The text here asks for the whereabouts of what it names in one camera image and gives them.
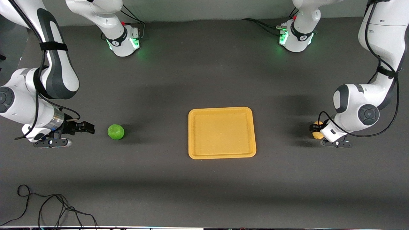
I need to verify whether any yellow toy potato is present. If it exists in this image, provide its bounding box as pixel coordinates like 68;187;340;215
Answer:
312;121;325;140

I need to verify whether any green toy apple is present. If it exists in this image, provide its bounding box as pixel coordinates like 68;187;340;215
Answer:
107;124;125;140

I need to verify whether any yellow plastic tray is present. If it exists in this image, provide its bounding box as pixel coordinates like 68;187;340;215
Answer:
188;107;257;160

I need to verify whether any dark grey table mat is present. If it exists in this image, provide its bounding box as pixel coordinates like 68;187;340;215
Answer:
0;16;409;228

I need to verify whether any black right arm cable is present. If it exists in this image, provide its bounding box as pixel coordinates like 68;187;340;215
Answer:
6;0;82;141

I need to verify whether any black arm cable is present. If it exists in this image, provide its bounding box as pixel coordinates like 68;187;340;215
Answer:
318;0;403;138
6;0;82;141

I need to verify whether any loose black cable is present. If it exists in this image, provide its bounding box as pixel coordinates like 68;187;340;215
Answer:
0;185;99;230

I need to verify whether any black cable strap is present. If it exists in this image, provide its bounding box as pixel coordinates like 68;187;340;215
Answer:
39;42;69;52
376;65;400;78

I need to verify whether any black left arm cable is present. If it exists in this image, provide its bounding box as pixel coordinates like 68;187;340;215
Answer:
318;0;403;138

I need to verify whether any black left base cable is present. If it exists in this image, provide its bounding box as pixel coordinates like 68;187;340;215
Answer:
242;18;285;36

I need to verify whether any black base cable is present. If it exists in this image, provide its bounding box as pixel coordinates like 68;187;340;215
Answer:
120;3;146;40
242;18;285;36

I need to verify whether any black right base cable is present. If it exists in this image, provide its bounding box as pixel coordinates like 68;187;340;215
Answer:
120;3;146;40

